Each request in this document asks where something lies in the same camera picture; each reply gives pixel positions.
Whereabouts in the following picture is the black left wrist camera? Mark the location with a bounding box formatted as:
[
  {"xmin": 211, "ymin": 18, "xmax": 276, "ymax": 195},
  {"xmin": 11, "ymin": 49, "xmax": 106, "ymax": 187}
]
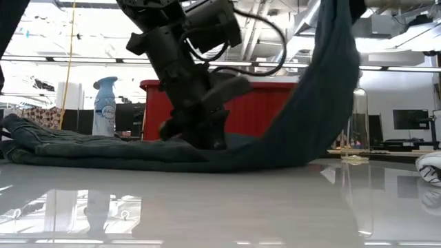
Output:
[{"xmin": 184, "ymin": 0, "xmax": 243, "ymax": 54}]

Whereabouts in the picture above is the black monitor stand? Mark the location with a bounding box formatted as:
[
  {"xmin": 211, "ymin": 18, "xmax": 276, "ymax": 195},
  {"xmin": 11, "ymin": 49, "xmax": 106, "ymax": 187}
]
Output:
[{"xmin": 382, "ymin": 115, "xmax": 441, "ymax": 152}]

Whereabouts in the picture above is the smooth silver ventilation duct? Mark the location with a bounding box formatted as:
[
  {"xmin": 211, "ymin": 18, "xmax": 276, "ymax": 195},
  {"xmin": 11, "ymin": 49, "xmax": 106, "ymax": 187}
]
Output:
[{"xmin": 274, "ymin": 0, "xmax": 325, "ymax": 63}]

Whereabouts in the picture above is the black partition panel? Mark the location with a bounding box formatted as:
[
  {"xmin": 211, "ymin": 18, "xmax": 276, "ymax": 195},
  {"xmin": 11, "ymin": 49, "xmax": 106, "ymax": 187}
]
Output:
[{"xmin": 61, "ymin": 103, "xmax": 146, "ymax": 138}]

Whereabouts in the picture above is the black wall monitor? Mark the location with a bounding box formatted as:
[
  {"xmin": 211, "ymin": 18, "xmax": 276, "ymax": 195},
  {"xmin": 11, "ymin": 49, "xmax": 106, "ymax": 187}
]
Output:
[{"xmin": 393, "ymin": 109, "xmax": 430, "ymax": 131}]

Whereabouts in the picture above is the dark green garment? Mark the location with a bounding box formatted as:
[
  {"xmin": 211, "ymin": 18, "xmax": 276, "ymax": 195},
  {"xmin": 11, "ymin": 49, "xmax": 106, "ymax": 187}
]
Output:
[{"xmin": 0, "ymin": 0, "xmax": 362, "ymax": 174}]

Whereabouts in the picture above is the clear spray bottle white trigger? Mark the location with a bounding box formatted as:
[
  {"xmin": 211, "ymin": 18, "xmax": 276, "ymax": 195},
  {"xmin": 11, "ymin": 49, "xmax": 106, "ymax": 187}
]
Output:
[{"xmin": 339, "ymin": 87, "xmax": 371, "ymax": 163}]

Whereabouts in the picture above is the blue spray bottle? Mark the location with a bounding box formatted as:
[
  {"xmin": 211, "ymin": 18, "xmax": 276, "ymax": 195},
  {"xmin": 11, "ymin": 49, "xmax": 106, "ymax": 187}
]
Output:
[{"xmin": 91, "ymin": 76, "xmax": 119, "ymax": 138}]

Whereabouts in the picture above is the white leaf-print cloth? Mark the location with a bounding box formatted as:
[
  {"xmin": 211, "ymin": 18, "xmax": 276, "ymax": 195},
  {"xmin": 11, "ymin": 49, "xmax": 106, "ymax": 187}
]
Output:
[{"xmin": 415, "ymin": 151, "xmax": 441, "ymax": 188}]

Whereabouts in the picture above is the red plastic laundry basket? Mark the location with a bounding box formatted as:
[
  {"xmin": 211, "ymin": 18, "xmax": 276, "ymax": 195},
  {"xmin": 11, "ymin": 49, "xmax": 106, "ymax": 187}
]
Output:
[{"xmin": 139, "ymin": 79, "xmax": 300, "ymax": 142}]

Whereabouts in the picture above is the brown floral fabric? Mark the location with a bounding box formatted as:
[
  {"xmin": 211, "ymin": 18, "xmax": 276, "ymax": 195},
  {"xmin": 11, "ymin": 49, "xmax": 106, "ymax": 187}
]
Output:
[{"xmin": 20, "ymin": 106, "xmax": 65, "ymax": 130}]

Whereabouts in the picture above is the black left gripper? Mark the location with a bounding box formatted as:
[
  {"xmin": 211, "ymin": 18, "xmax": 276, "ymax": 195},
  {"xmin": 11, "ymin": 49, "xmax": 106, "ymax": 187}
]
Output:
[{"xmin": 158, "ymin": 63, "xmax": 253, "ymax": 151}]

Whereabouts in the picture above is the long ceiling light bar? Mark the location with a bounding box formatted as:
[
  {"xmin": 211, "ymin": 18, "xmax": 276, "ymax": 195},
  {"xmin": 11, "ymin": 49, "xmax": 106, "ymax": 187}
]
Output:
[{"xmin": 0, "ymin": 56, "xmax": 441, "ymax": 72}]

